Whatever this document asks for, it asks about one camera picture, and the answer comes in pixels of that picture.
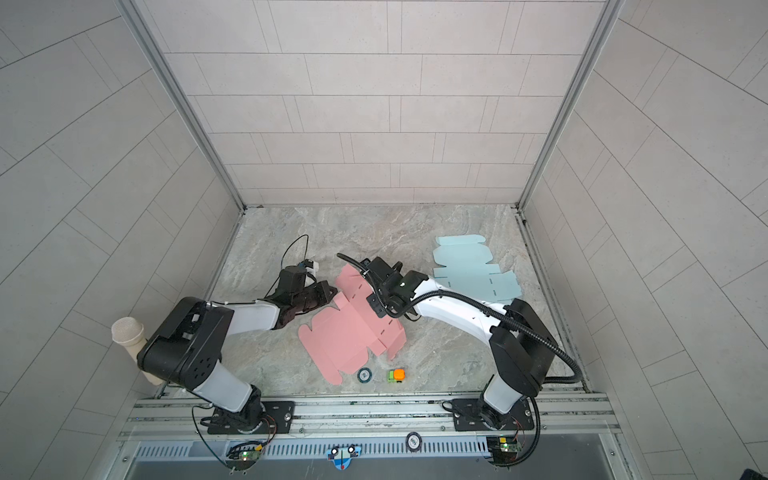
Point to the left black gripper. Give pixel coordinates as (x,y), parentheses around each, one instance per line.
(323,288)

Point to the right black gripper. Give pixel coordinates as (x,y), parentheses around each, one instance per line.
(371,299)

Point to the pink paper box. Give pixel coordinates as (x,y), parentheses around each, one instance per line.
(340,339)

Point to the light blue paper box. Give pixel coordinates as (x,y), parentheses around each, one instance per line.
(465,264)

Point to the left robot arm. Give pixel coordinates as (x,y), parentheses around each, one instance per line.
(186,350)

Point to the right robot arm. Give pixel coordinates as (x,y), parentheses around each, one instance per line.
(525,353)

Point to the orange green small toy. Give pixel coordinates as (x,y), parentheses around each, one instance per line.
(396,375)

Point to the blue red sticker tag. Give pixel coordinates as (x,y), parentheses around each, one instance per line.
(341,456)

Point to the left green circuit board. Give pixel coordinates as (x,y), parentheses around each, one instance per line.
(244,455)

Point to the green circuit board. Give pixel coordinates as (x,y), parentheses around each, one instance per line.
(504,451)
(244,455)

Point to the right green circuit board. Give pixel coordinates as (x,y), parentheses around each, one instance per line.
(504,451)

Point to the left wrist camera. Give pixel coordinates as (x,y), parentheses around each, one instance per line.
(310,266)

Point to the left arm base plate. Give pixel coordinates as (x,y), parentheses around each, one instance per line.
(270,417)

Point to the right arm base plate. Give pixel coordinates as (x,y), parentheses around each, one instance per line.
(470,414)

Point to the aluminium rail frame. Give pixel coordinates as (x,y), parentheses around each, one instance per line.
(353,416)

